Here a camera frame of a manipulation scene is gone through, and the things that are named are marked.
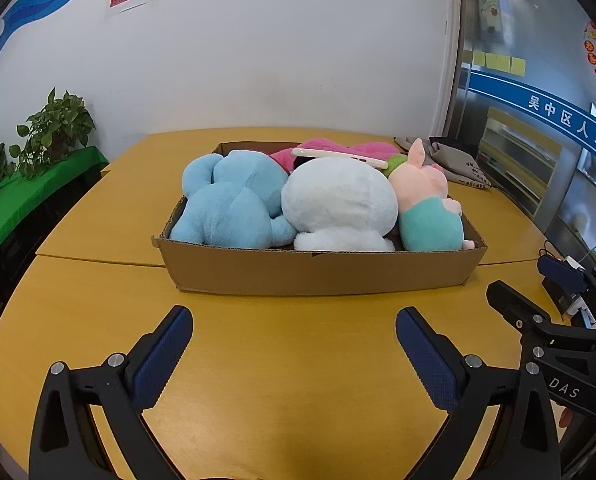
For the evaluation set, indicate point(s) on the small black device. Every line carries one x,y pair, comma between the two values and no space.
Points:
557,295

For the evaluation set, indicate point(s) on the person's right hand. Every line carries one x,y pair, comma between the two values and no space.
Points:
565,417

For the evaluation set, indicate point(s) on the blue wave wall decal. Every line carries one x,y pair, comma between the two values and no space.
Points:
33,7

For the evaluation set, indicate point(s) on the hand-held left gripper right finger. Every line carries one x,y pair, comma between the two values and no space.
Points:
427,360

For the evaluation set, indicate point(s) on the cartoon poster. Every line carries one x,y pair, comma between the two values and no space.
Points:
492,7

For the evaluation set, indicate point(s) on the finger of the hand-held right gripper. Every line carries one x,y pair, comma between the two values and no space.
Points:
560,272
512,305

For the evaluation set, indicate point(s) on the pink pig plush toy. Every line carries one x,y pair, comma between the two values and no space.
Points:
427,220

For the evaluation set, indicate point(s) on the yellow sticky note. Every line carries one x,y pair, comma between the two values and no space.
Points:
518,66
497,61
479,58

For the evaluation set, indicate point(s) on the white round plush toy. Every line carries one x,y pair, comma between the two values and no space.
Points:
338,195

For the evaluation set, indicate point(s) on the brown cardboard box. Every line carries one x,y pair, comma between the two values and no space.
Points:
318,272

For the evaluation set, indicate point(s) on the large green potted plant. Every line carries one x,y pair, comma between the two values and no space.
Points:
58,120

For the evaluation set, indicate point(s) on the dark grey cloth bag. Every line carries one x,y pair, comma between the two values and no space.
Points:
462,165

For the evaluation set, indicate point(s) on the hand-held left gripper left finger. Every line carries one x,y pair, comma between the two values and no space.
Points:
160,355

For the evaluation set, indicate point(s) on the metal display shelf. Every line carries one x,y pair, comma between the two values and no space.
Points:
517,160

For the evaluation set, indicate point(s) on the cream pink phone case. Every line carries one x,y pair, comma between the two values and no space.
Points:
328,153

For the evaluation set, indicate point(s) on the wooden desktop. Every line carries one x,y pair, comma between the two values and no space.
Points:
288,350

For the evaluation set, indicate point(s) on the blue glass banner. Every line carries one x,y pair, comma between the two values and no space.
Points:
552,110

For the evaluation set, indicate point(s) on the hot pink plush toy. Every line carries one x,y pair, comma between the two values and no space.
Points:
372,149

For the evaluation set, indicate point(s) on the beige cloth bag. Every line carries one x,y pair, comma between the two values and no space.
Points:
402,142

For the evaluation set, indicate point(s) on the light blue plush toy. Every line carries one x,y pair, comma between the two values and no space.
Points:
233,200

